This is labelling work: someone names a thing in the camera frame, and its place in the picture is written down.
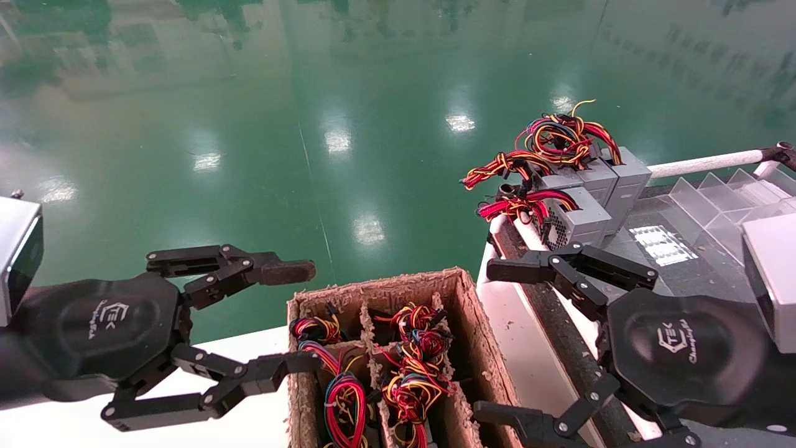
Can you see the black pipe end cap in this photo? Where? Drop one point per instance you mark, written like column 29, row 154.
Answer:
column 510, row 190

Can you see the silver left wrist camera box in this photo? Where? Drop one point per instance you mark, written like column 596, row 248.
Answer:
column 15, row 255

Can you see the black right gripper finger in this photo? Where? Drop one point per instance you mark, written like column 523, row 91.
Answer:
column 559, row 264
column 528, row 426

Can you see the black pipe corner clamp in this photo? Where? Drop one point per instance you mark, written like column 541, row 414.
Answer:
column 782, row 154

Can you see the white rail pipe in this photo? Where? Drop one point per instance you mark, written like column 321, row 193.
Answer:
column 703, row 163
column 766, row 169

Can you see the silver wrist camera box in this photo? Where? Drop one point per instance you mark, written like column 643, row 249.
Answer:
column 15, row 255
column 774, row 280

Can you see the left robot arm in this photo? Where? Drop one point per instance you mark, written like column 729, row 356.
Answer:
column 11, row 373

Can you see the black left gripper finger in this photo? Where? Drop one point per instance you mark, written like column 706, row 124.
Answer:
column 217, row 261
column 249, row 376

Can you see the brown pulp divider box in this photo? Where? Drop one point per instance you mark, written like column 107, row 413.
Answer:
column 398, row 287

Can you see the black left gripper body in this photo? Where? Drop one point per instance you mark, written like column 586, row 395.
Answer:
column 106, row 330

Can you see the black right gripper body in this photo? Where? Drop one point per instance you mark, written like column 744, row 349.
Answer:
column 684, row 348

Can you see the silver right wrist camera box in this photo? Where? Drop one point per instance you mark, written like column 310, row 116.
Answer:
column 774, row 280

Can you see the clear acrylic divider tray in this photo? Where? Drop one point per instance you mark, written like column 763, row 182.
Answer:
column 715, row 199

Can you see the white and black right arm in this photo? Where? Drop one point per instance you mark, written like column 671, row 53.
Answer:
column 746, row 430

